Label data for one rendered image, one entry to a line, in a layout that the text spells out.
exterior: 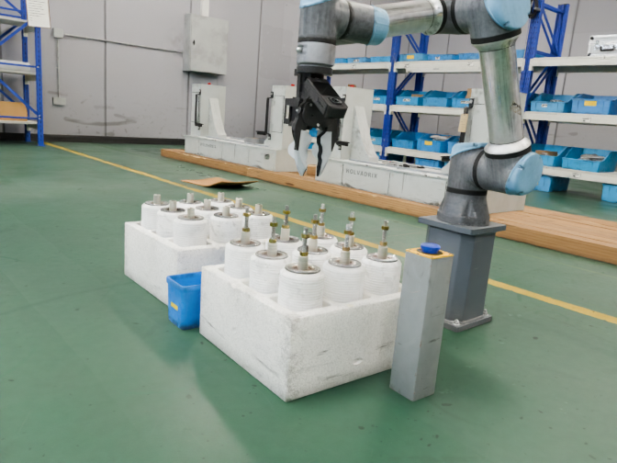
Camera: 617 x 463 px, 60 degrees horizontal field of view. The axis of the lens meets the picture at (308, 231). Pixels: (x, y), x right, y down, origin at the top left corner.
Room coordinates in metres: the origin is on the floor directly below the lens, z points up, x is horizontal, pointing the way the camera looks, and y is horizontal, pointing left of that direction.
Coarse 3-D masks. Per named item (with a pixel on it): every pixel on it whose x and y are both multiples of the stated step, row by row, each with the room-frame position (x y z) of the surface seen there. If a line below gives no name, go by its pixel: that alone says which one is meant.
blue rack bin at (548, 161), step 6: (534, 144) 5.91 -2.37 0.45; (540, 144) 5.99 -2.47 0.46; (546, 144) 6.03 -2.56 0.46; (534, 150) 5.91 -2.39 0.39; (546, 150) 6.02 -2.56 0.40; (552, 150) 5.98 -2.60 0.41; (558, 150) 5.92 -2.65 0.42; (564, 150) 5.57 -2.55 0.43; (546, 156) 5.52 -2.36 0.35; (552, 156) 5.48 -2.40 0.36; (558, 156) 5.51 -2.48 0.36; (546, 162) 5.53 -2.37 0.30; (552, 162) 5.48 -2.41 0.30; (558, 162) 5.55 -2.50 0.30
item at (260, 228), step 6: (252, 216) 1.63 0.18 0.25; (258, 216) 1.63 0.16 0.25; (264, 216) 1.64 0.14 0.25; (270, 216) 1.66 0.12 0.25; (252, 222) 1.63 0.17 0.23; (258, 222) 1.62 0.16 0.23; (264, 222) 1.63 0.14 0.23; (252, 228) 1.63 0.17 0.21; (258, 228) 1.62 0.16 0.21; (264, 228) 1.63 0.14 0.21; (270, 228) 1.65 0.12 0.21; (252, 234) 1.63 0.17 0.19; (258, 234) 1.63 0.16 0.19; (264, 234) 1.63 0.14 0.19; (270, 234) 1.65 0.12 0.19
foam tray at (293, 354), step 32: (224, 288) 1.19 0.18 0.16; (224, 320) 1.18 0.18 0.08; (256, 320) 1.07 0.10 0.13; (288, 320) 0.98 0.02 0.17; (320, 320) 1.02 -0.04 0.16; (352, 320) 1.08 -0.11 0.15; (384, 320) 1.14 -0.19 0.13; (224, 352) 1.18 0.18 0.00; (256, 352) 1.07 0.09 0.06; (288, 352) 0.98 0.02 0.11; (320, 352) 1.03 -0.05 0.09; (352, 352) 1.08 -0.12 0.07; (384, 352) 1.15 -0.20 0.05; (288, 384) 0.98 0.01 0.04; (320, 384) 1.03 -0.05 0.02
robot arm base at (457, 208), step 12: (456, 192) 1.52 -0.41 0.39; (468, 192) 1.50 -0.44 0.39; (480, 192) 1.51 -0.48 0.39; (444, 204) 1.54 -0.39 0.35; (456, 204) 1.51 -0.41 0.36; (468, 204) 1.50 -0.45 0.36; (480, 204) 1.50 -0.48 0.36; (444, 216) 1.52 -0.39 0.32; (456, 216) 1.49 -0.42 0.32; (468, 216) 1.50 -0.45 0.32; (480, 216) 1.49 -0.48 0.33
